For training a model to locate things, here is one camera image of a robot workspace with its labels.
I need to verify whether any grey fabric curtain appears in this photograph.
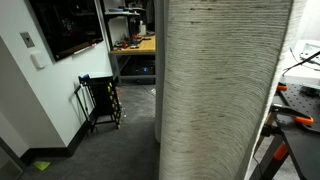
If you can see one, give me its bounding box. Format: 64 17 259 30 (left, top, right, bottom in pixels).
153 0 308 180

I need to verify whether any white sheer curtain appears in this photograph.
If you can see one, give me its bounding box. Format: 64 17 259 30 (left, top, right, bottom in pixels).
293 0 320 43

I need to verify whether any black electronics box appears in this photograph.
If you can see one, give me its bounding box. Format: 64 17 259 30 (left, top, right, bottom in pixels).
121 63 157 77

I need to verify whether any wooden workbench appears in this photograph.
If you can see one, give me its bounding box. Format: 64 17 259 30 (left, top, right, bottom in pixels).
109 34 157 84

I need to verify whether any black folding cart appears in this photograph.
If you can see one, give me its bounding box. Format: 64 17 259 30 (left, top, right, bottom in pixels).
73 73 124 134

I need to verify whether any white bottle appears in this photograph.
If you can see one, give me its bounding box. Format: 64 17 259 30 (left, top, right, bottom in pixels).
139 20 148 37

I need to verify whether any grey metal shelf unit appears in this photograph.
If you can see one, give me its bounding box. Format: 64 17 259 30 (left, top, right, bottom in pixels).
101 0 148 38

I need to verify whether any white table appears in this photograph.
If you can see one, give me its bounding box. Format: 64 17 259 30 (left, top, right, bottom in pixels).
281 49 320 86

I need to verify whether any green paper note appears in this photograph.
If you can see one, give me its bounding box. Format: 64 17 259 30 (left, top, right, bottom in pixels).
32 160 52 172

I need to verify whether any large black orange clamp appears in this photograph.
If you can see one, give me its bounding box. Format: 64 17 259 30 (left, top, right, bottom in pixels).
269 103 315 126

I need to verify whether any teal flat object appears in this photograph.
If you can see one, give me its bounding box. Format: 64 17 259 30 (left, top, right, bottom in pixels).
299 83 320 98

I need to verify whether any white box device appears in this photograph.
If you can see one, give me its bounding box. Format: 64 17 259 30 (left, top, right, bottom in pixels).
294 39 320 64

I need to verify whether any black wall board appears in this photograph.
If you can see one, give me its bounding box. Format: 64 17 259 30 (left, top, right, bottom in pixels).
28 0 104 63

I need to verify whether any white wall thermostat box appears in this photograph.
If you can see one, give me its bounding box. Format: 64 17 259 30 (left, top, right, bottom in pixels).
29 50 48 70

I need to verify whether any orange clamp handle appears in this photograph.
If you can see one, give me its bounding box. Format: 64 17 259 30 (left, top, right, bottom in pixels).
273 143 290 162

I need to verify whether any thin black hanging cable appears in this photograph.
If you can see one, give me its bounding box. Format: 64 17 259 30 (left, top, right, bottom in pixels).
289 47 320 72

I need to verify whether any grey wall switch plate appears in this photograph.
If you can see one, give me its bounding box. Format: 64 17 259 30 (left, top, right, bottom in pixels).
19 31 36 49

